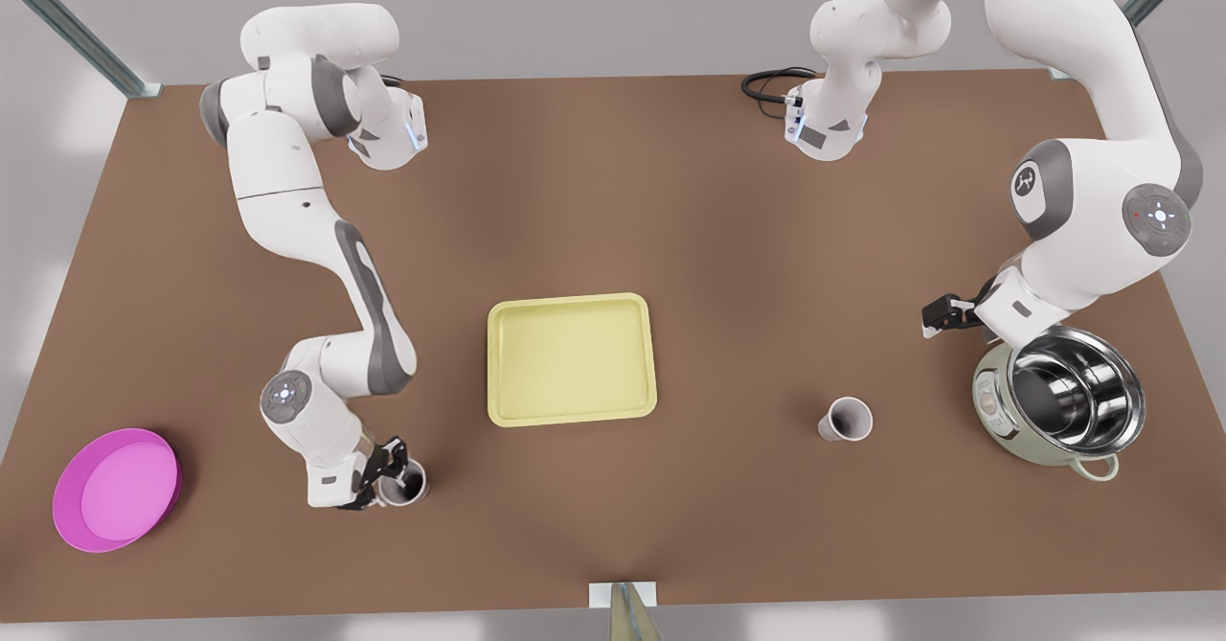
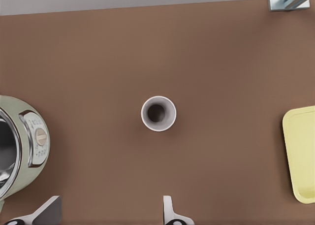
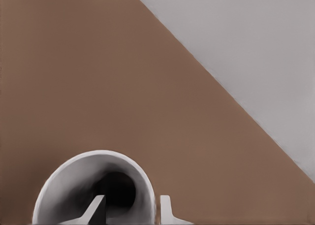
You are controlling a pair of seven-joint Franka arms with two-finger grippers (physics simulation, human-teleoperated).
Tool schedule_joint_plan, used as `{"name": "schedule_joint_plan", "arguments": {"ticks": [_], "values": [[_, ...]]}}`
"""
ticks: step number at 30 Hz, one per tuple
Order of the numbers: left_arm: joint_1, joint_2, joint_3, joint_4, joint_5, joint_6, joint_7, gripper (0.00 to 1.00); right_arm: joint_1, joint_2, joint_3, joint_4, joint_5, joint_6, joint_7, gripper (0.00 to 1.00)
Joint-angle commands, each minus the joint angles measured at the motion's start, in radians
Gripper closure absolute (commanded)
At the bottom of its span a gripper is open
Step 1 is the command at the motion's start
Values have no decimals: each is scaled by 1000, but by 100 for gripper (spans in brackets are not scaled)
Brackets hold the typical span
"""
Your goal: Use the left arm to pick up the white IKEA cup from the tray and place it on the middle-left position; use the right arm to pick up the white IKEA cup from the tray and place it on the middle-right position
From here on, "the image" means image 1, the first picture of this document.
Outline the green steel-lined pot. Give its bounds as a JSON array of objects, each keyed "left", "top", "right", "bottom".
[{"left": 972, "top": 325, "right": 1147, "bottom": 482}]

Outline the white IKEA cup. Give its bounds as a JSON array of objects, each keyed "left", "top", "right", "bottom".
[
  {"left": 377, "top": 459, "right": 430, "bottom": 508},
  {"left": 818, "top": 396, "right": 874, "bottom": 443}
]

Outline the pink round plate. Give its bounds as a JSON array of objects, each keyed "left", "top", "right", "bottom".
[{"left": 52, "top": 428, "right": 182, "bottom": 554}]

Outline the yellow rectangular tray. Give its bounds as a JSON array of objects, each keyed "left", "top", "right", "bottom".
[{"left": 487, "top": 292, "right": 659, "bottom": 428}]

